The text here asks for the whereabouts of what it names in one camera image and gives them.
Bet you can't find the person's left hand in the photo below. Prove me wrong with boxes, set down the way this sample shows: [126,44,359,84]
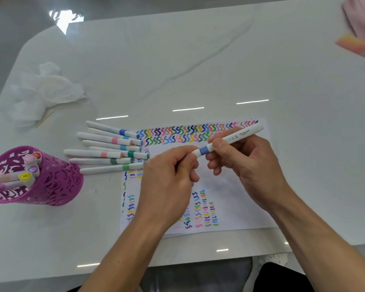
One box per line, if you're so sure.
[135,145,201,232]

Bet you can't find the person's right hand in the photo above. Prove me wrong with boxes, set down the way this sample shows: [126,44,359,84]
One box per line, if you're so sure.
[205,127,298,213]

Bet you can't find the blue banded white marker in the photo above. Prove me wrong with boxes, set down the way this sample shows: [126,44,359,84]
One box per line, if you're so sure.
[191,124,264,157]

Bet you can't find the light green banded white marker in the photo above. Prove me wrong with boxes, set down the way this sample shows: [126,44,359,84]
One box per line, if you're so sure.
[79,162,145,175]

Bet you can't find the grey green banded white marker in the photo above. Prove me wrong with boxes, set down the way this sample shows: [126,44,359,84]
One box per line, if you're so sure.
[69,157,133,165]

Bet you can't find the bunch of white markers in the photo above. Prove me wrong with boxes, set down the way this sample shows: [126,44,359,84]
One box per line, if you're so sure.
[63,120,150,175]

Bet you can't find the salmon banded white marker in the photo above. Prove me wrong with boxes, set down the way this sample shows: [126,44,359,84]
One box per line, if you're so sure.
[63,148,125,159]

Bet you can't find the pink perforated pen holder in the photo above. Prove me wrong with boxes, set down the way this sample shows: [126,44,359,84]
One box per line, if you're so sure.
[0,146,84,206]

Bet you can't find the yellow banded white marker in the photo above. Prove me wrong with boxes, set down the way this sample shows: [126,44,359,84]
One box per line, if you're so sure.
[18,172,36,187]

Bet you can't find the lilac banded white marker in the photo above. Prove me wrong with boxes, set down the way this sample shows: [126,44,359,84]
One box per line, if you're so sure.
[0,182,22,197]

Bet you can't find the peach banded white marker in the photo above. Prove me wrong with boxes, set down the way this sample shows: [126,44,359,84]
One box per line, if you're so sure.
[0,173,20,186]

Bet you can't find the person's left forearm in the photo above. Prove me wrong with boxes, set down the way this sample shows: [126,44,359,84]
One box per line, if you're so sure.
[79,215,171,292]

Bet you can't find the person's right forearm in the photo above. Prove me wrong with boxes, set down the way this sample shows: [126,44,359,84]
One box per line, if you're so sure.
[271,194,365,292]

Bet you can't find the person's right white shoe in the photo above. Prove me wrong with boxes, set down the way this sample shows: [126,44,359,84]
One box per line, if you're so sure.
[246,253,290,292]

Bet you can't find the black trousers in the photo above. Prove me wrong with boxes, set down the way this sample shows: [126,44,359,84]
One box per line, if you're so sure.
[67,263,316,292]

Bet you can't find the crumpled white tissue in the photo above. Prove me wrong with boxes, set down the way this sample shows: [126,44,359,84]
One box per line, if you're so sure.
[11,61,87,127]

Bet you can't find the pink yellow eraser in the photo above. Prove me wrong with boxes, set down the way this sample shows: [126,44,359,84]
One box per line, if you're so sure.
[335,34,365,57]

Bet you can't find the pink pencil case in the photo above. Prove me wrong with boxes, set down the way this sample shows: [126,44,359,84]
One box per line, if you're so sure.
[342,0,365,47]

